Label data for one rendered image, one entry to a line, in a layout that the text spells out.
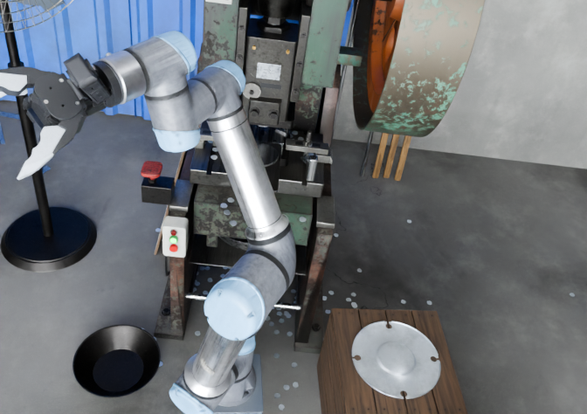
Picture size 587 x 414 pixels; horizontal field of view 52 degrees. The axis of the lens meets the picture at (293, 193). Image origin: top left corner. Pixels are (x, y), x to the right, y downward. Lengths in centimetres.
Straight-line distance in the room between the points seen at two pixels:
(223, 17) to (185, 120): 75
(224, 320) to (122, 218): 174
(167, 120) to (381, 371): 123
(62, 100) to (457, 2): 91
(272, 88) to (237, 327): 91
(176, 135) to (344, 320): 121
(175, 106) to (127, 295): 163
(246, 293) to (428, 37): 73
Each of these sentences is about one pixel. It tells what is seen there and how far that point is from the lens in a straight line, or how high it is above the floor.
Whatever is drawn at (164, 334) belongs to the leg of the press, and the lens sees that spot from 241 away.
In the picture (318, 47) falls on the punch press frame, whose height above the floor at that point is 119.
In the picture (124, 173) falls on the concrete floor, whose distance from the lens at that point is 314.
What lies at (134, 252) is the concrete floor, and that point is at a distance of 273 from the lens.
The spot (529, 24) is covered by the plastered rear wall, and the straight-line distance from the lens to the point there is 332.
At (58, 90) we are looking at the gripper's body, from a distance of 93.
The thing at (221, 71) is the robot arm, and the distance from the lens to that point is 113.
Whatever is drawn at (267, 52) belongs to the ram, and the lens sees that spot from 183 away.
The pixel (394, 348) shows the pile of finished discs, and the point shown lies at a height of 36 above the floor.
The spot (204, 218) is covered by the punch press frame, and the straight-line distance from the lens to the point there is 204.
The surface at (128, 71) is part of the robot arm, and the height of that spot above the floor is 149.
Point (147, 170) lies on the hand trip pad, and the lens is 193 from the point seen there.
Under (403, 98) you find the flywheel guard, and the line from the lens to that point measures 156.
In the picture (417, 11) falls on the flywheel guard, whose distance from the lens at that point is 145.
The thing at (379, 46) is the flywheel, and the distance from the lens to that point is 209.
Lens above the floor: 197
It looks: 40 degrees down
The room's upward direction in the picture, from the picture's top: 9 degrees clockwise
